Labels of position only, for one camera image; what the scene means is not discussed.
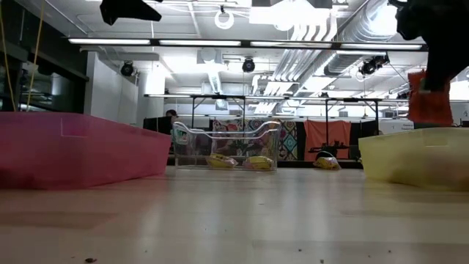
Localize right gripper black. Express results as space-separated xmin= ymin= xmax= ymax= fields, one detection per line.
xmin=388 ymin=0 xmax=469 ymax=92

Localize orange Reese's candy pack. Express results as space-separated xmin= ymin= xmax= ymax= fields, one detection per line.
xmin=407 ymin=70 xmax=454 ymax=128

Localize yellow Sour Patch candy pack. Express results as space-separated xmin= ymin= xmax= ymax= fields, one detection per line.
xmin=313 ymin=156 xmax=341 ymax=171
xmin=206 ymin=153 xmax=239 ymax=170
xmin=243 ymin=155 xmax=276 ymax=172

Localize black ceiling spotlight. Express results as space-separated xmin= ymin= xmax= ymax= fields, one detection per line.
xmin=241 ymin=56 xmax=256 ymax=74
xmin=119 ymin=60 xmax=135 ymax=78

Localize black spotlight cluster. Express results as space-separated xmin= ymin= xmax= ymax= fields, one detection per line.
xmin=358 ymin=54 xmax=391 ymax=77

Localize long ceiling light bar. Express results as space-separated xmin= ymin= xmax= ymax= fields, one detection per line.
xmin=67 ymin=36 xmax=429 ymax=51

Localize yellow plastic bin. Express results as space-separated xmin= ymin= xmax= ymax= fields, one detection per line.
xmin=358 ymin=126 xmax=469 ymax=192

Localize black monitor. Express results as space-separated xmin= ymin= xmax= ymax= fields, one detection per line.
xmin=142 ymin=115 xmax=173 ymax=135

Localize orange hanging cloth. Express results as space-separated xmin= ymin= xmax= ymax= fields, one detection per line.
xmin=303 ymin=120 xmax=352 ymax=161

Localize black low cart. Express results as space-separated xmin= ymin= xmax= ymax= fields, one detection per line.
xmin=307 ymin=140 xmax=353 ymax=159

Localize white ceiling pipes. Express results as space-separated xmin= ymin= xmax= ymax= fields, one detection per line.
xmin=273 ymin=21 xmax=340 ymax=84

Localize pink plastic bin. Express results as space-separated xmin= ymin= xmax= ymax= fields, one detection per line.
xmin=0 ymin=111 xmax=173 ymax=191

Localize colourful patterned quilt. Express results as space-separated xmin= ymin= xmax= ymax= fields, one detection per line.
xmin=211 ymin=118 xmax=299 ymax=161

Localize clear plastic bin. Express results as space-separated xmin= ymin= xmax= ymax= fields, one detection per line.
xmin=171 ymin=120 xmax=283 ymax=172

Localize white ceiling ring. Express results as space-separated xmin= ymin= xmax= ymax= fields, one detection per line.
xmin=213 ymin=8 xmax=236 ymax=31

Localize grey ventilation duct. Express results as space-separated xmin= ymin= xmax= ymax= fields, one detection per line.
xmin=323 ymin=0 xmax=401 ymax=77

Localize yellow hanging cable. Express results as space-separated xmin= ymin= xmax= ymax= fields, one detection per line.
xmin=25 ymin=0 xmax=47 ymax=111
xmin=0 ymin=0 xmax=18 ymax=113

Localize black frame stand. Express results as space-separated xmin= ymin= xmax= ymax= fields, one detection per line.
xmin=323 ymin=97 xmax=380 ymax=147
xmin=189 ymin=94 xmax=247 ymax=130

